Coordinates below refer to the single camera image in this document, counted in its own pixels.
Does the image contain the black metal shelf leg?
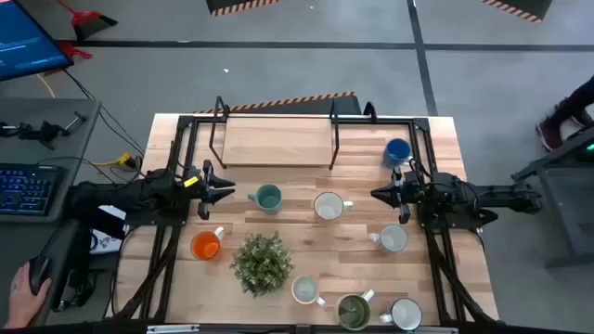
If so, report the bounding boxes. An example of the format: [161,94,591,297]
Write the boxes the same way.
[208,96,231,171]
[328,96,341,172]

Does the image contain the red broom black bristles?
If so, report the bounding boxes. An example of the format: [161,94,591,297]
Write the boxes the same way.
[55,0,120,42]

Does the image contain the orange ceramic mug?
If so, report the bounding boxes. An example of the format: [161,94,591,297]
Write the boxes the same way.
[189,225,226,262]

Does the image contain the person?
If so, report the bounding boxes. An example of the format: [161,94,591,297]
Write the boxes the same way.
[536,76,594,152]

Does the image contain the red lattice patterned mug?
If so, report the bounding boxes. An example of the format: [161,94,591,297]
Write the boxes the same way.
[368,224,409,254]

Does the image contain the blue ceramic mug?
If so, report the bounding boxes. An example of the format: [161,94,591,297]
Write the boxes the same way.
[382,137,414,169]

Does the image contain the black clamp tool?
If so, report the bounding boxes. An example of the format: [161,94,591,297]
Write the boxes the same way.
[0,110,88,150]

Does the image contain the black computer mouse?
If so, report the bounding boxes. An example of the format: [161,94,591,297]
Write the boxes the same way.
[28,255,52,297]

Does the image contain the red dustpan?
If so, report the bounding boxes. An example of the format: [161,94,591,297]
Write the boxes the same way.
[44,40,94,76]

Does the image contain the teal green ceramic mug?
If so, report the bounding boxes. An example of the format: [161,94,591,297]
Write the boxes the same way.
[247,183,283,216]

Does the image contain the potted plant in striped pot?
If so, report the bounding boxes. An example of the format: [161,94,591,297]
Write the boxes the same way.
[229,230,295,299]

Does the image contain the yellow dot patterned mug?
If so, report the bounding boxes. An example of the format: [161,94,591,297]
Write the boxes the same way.
[291,274,327,307]

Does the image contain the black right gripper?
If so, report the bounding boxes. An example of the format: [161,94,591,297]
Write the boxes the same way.
[369,165,421,225]

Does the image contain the yellow floor cable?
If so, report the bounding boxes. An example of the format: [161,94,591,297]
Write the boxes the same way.
[35,72,57,99]

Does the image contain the white printed box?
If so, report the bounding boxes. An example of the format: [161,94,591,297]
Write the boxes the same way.
[89,205,127,255]

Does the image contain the black monitor cable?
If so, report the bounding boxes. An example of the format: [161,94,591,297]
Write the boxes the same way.
[62,68,146,157]

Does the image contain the computer monitor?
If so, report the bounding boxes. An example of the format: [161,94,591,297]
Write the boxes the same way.
[0,0,74,83]

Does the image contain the grey desk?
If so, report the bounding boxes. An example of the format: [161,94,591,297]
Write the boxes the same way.
[0,96,103,328]

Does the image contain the backlit black keyboard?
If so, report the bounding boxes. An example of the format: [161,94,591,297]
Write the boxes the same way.
[0,161,60,217]

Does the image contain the black metal stand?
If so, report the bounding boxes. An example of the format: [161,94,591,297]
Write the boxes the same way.
[510,124,594,270]

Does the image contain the person's hand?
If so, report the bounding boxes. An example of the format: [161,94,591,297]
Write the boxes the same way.
[3,262,53,330]

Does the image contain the black aluminium table frame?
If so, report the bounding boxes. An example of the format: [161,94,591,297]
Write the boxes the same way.
[113,100,500,326]

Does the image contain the black hazard striped block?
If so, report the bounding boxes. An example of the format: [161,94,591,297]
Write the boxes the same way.
[205,0,283,18]
[192,91,363,116]
[481,0,554,24]

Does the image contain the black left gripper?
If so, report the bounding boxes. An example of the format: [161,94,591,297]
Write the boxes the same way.
[183,160,237,222]

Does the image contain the white mug blue stripes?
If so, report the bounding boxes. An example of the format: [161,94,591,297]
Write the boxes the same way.
[379,297,423,332]

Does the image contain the yellow power plug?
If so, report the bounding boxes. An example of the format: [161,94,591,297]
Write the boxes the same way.
[90,151,138,171]

